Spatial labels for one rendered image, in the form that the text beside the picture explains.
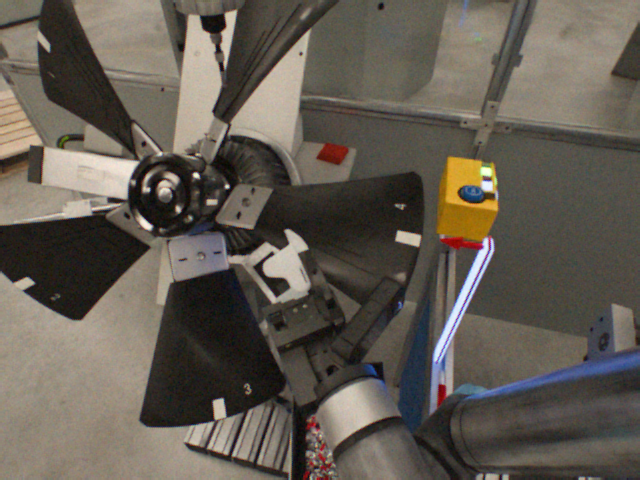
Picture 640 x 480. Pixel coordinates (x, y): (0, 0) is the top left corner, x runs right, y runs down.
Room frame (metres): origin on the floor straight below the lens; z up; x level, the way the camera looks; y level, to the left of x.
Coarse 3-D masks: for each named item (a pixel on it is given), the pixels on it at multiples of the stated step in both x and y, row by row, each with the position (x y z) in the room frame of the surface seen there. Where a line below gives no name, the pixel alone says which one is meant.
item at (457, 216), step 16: (448, 160) 0.71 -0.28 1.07; (464, 160) 0.71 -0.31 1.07; (448, 176) 0.65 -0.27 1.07; (464, 176) 0.65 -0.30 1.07; (480, 176) 0.65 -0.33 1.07; (448, 192) 0.60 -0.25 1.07; (496, 192) 0.60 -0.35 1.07; (448, 208) 0.57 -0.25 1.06; (464, 208) 0.56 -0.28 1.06; (480, 208) 0.55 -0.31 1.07; (496, 208) 0.55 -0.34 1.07; (448, 224) 0.57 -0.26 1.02; (464, 224) 0.56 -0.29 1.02; (480, 224) 0.55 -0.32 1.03; (480, 240) 0.55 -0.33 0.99
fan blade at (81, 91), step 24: (48, 0) 0.64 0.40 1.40; (48, 24) 0.63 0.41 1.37; (72, 24) 0.60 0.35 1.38; (72, 48) 0.59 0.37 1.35; (72, 72) 0.60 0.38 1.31; (96, 72) 0.56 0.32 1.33; (48, 96) 0.65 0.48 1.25; (72, 96) 0.61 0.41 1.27; (96, 96) 0.56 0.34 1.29; (96, 120) 0.59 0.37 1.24; (120, 120) 0.52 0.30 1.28; (120, 144) 0.56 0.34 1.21
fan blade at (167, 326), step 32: (192, 288) 0.35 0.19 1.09; (224, 288) 0.37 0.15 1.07; (192, 320) 0.32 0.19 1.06; (224, 320) 0.33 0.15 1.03; (256, 320) 0.35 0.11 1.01; (160, 352) 0.27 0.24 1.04; (192, 352) 0.28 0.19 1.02; (224, 352) 0.29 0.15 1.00; (256, 352) 0.30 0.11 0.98; (160, 384) 0.24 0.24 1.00; (192, 384) 0.25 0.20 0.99; (224, 384) 0.25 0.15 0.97; (256, 384) 0.26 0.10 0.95; (160, 416) 0.21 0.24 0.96; (192, 416) 0.21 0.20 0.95
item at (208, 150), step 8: (216, 120) 0.54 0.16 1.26; (216, 128) 0.52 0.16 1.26; (224, 128) 0.49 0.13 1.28; (216, 136) 0.50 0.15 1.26; (208, 144) 0.51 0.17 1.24; (216, 144) 0.47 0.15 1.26; (200, 152) 0.52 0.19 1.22; (208, 152) 0.49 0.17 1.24; (216, 152) 0.47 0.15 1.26; (208, 160) 0.46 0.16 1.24
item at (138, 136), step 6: (132, 126) 0.51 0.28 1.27; (132, 132) 0.52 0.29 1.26; (138, 132) 0.51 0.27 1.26; (138, 138) 0.52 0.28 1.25; (144, 138) 0.50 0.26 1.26; (138, 144) 0.53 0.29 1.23; (150, 144) 0.49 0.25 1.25; (138, 150) 0.53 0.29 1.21; (150, 150) 0.50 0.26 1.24; (156, 150) 0.48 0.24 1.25; (138, 156) 0.54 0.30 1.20
